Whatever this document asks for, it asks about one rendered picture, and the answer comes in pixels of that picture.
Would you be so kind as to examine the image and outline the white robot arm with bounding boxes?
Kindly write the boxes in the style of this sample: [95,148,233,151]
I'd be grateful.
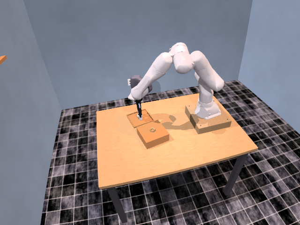
[128,43,224,120]

